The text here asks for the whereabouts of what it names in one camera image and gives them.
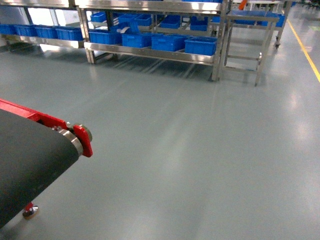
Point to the blue bin shelf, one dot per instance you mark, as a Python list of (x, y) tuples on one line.
[(137, 40), (105, 37), (201, 46), (169, 43)]

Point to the rightmost blue bin lower shelf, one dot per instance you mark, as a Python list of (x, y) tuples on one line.
[(201, 46)]

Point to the stainless steel shelf rack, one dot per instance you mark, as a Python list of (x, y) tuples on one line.
[(97, 51)]

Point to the conveyor end roller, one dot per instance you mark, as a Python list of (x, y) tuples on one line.
[(75, 140)]

